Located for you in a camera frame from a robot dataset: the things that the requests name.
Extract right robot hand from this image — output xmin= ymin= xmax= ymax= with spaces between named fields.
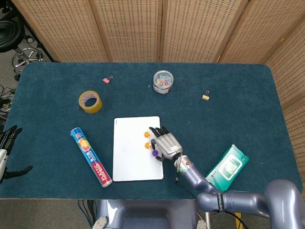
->
xmin=149 ymin=125 xmax=183 ymax=162

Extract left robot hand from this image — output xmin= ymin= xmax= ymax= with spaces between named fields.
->
xmin=0 ymin=125 xmax=33 ymax=183

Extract white rectangular board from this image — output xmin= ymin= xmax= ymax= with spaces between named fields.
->
xmin=112 ymin=116 xmax=164 ymax=182

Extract dark teal table mat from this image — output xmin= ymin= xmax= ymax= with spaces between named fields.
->
xmin=0 ymin=62 xmax=304 ymax=200

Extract clear jar of binder clips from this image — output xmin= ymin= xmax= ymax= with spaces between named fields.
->
xmin=152 ymin=70 xmax=174 ymax=94

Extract green wet wipes pack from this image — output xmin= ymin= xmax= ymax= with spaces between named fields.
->
xmin=205 ymin=144 xmax=249 ymax=193

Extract grey robot torso base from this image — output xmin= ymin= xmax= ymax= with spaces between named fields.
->
xmin=91 ymin=199 xmax=208 ymax=229

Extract plastic food wrap roll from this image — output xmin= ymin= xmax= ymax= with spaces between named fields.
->
xmin=70 ymin=127 xmax=113 ymax=188

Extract yellow packing tape roll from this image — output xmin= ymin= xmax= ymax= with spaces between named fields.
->
xmin=78 ymin=90 xmax=103 ymax=114

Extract metal table leg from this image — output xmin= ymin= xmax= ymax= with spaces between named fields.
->
xmin=204 ymin=211 xmax=212 ymax=229

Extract chrome stool base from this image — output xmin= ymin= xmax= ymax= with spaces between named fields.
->
xmin=11 ymin=46 xmax=46 ymax=81

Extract woven rattan folding screen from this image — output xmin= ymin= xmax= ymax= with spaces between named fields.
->
xmin=10 ymin=0 xmax=305 ymax=229

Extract floor cable bundle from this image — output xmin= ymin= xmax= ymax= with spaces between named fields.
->
xmin=0 ymin=84 xmax=16 ymax=120

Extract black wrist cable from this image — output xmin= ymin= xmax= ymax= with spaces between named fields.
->
xmin=175 ymin=176 xmax=200 ymax=193

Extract black cables under table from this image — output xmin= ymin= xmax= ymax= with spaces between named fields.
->
xmin=77 ymin=199 xmax=97 ymax=229

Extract black coiled hose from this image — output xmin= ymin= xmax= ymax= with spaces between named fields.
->
xmin=0 ymin=20 xmax=24 ymax=52

